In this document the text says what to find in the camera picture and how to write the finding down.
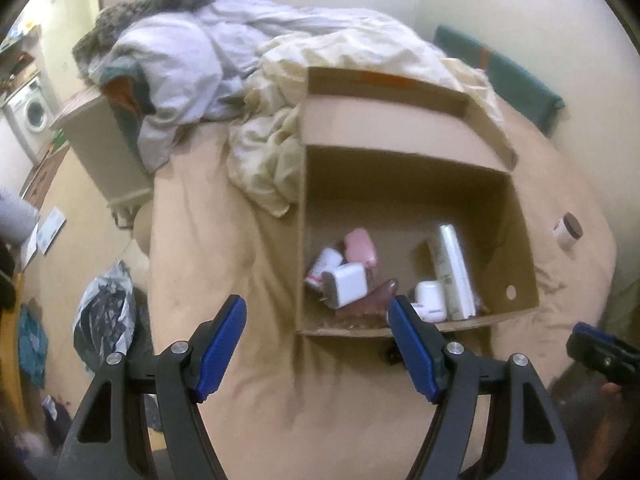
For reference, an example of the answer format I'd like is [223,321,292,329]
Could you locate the teal cloth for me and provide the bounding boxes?
[19,305,49,387]

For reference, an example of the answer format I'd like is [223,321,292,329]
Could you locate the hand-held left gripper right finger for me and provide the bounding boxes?
[387,295,576,480]

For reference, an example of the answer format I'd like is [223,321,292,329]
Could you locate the beige bedside cabinet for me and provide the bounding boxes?
[50,85,154,211]

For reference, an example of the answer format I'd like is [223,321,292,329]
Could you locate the white charger adapter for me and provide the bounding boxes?
[320,262,371,310]

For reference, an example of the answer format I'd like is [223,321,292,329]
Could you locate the teal and orange pillow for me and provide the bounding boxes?
[92,57,156,117]

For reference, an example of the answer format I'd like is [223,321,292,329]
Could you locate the brown cardboard box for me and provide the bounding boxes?
[295,66,541,339]

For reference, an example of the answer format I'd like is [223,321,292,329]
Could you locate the pink patterned case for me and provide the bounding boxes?
[342,228,380,279]

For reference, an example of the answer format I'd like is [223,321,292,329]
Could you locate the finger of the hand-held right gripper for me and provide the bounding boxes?
[566,322,640,387]

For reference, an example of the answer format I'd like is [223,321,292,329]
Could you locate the grey knitted blanket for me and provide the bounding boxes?
[72,0,226,81]

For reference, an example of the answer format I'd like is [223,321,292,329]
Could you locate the white earbuds case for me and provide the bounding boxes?
[411,280,448,324]

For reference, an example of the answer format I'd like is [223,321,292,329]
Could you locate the grey cylinder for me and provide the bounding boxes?
[0,185,41,247]

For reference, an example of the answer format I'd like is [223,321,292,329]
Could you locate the white papers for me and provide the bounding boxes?
[34,207,68,257]

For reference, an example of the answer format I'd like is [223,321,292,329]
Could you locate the small white jar dark lid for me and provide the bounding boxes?
[552,212,584,251]

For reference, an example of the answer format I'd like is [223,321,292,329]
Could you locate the wooden chair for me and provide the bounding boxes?
[0,270,32,436]

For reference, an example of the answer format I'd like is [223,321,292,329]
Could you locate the long white box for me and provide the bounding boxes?
[426,223,477,322]

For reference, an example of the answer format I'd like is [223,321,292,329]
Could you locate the teal pillow with orange stripe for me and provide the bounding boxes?
[432,24,566,137]

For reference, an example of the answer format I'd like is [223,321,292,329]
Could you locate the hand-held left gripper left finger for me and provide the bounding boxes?
[55,294,249,480]

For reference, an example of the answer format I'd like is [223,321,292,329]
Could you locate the cream duvet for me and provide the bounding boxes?
[227,10,506,219]

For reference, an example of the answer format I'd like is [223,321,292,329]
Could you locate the pink massage comb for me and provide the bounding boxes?
[336,280,401,318]

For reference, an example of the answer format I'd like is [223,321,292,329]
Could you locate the white washing machine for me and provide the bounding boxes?
[2,77,57,152]

